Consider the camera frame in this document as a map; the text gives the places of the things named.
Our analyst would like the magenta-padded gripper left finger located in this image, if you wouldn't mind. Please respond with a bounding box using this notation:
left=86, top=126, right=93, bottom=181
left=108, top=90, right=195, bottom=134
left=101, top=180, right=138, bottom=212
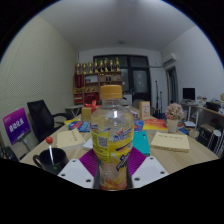
left=57, top=148, right=101, bottom=190

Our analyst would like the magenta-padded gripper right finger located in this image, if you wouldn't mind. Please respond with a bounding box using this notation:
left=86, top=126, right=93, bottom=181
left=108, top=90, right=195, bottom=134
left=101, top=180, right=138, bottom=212
left=127, top=146, right=170, bottom=190

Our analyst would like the orange-capped yellow-label drink bottle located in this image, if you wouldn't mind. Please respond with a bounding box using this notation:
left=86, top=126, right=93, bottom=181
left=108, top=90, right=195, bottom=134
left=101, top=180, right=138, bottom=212
left=89, top=84, right=136, bottom=191

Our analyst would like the black mug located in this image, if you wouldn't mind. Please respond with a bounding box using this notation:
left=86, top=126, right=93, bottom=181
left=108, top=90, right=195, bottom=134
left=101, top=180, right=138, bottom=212
left=32, top=147, right=70, bottom=176

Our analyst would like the teal book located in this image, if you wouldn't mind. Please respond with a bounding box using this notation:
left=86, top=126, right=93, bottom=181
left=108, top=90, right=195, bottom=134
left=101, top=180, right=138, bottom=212
left=132, top=130, right=152, bottom=157

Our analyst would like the pale yellow book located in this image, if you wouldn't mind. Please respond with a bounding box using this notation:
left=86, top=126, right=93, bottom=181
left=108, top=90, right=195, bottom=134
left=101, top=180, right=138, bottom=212
left=149, top=131, right=191, bottom=154
left=54, top=127, right=86, bottom=150

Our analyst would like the red-ball white stirrer stick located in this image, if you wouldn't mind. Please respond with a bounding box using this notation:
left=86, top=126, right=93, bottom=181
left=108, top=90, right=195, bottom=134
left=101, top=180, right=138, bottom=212
left=45, top=136, right=56, bottom=167

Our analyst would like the orange yellow book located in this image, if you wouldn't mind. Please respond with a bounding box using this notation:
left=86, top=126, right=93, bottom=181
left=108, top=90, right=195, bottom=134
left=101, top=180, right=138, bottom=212
left=142, top=118, right=169, bottom=132

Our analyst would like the blue book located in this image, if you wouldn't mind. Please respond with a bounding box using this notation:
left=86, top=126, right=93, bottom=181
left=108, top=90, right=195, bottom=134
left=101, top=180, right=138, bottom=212
left=67, top=120, right=91, bottom=133

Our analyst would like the small cardboard box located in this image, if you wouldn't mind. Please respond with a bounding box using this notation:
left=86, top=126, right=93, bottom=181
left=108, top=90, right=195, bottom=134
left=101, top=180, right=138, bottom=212
left=138, top=100, right=152, bottom=121

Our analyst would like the yellow gift box red ribbon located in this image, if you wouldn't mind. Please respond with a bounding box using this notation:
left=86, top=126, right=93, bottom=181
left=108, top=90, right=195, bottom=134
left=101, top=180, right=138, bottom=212
left=80, top=99, right=102, bottom=123

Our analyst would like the pink flower pot plant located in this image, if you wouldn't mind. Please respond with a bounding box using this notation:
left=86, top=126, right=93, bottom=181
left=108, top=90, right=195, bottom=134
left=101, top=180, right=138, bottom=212
left=165, top=102, right=185, bottom=134

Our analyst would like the black office chair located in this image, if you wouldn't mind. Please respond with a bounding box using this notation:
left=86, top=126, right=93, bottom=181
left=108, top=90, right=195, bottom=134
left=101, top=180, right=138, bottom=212
left=26, top=99, right=73, bottom=144

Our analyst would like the black chair armrest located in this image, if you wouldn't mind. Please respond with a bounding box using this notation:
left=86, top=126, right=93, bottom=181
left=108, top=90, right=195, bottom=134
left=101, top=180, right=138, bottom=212
left=0, top=145, right=20, bottom=163

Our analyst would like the purple sign on stand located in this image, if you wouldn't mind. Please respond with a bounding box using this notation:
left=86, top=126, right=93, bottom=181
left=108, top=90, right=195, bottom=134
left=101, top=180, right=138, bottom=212
left=2, top=107, right=32, bottom=155

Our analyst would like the white stool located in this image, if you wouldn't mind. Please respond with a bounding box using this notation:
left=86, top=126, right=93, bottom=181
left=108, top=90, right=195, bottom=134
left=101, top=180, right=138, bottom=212
left=207, top=129, right=223, bottom=156

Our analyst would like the cluttered side desk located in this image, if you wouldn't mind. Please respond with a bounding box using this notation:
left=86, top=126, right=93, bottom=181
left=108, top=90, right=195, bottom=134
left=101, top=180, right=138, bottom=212
left=181, top=96, right=224, bottom=135

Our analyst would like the black computer monitor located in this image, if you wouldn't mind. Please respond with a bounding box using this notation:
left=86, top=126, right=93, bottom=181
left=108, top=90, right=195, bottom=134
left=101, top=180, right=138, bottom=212
left=182, top=87, right=197, bottom=102

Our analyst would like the wooden shelf unit with trophies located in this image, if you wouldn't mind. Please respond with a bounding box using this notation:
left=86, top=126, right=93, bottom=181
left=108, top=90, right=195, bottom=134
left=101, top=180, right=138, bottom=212
left=73, top=57, right=124, bottom=106

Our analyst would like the white wall air conditioner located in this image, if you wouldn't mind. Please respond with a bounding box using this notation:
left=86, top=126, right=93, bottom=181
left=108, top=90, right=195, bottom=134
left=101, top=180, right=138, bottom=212
left=161, top=52, right=178, bottom=67

